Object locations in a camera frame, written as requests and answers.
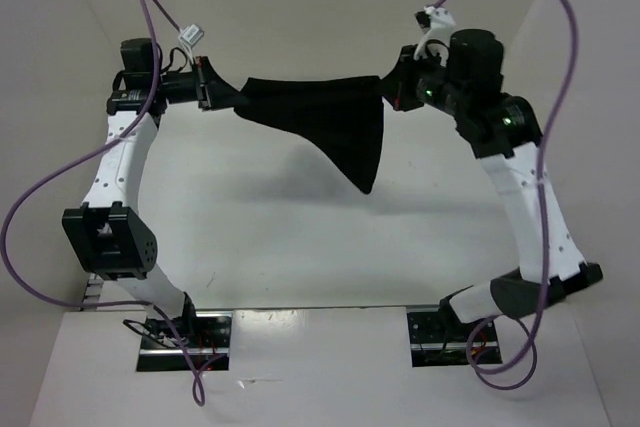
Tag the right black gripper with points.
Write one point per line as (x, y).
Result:
(394, 84)

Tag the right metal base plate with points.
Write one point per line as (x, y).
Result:
(431, 345)

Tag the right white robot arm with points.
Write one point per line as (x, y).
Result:
(505, 137)

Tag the black skirt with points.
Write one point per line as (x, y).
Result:
(343, 118)

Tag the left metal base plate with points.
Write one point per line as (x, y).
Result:
(208, 344)

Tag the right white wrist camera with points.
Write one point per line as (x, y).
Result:
(437, 25)

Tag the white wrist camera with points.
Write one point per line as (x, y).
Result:
(437, 25)
(188, 38)

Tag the metal base plate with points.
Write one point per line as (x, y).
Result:
(431, 345)
(208, 344)

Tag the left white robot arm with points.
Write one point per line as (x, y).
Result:
(106, 232)

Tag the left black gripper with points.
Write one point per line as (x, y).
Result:
(199, 76)

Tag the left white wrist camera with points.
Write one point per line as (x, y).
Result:
(188, 38)

